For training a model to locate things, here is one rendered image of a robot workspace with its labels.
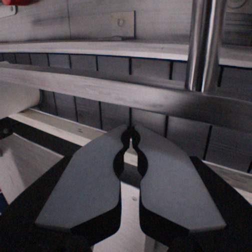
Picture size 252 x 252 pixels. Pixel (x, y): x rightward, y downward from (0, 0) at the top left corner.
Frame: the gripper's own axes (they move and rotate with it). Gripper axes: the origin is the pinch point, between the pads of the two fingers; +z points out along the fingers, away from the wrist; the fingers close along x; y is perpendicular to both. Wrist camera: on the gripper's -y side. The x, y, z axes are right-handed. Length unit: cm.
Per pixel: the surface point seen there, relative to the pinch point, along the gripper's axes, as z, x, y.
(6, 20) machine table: 25.2, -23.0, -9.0
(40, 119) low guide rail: 9.2, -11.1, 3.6
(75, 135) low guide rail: 5.5, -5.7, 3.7
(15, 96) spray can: 9.7, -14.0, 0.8
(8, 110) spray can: 8.8, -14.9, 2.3
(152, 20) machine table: 10.8, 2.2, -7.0
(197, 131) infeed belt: 3.0, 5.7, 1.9
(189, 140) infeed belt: 3.3, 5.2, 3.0
